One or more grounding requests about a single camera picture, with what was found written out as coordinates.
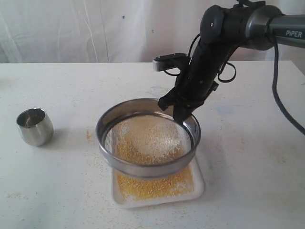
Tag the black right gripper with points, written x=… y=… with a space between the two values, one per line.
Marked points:
x=191 y=91

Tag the yellow and white grain mix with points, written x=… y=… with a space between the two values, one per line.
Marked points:
x=152 y=140

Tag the round steel mesh sieve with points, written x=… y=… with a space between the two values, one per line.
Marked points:
x=143 y=107

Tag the stainless steel cup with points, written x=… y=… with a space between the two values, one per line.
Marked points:
x=35 y=126

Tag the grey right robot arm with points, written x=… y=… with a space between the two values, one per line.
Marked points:
x=251 y=25

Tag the white square plastic tray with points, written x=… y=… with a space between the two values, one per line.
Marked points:
x=197 y=188

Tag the white curtain backdrop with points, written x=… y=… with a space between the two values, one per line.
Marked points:
x=98 y=30

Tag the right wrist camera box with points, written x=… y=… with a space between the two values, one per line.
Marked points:
x=166 y=62

